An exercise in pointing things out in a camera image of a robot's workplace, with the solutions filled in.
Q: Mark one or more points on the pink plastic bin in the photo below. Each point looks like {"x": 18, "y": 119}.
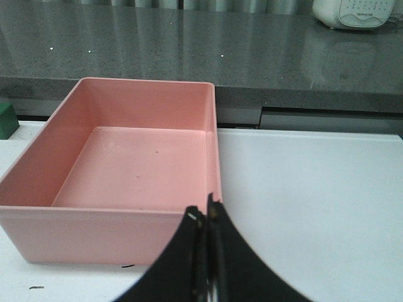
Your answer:
{"x": 109, "y": 176}

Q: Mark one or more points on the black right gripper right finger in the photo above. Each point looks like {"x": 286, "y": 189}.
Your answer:
{"x": 237, "y": 273}

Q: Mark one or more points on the white appliance on counter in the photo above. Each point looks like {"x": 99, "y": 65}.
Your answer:
{"x": 353, "y": 14}

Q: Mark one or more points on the grey stone counter shelf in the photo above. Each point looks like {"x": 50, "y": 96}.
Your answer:
{"x": 270, "y": 71}

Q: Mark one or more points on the green cube block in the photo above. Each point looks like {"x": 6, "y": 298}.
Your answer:
{"x": 9, "y": 121}

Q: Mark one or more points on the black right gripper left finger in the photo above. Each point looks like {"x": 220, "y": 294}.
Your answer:
{"x": 180, "y": 272}

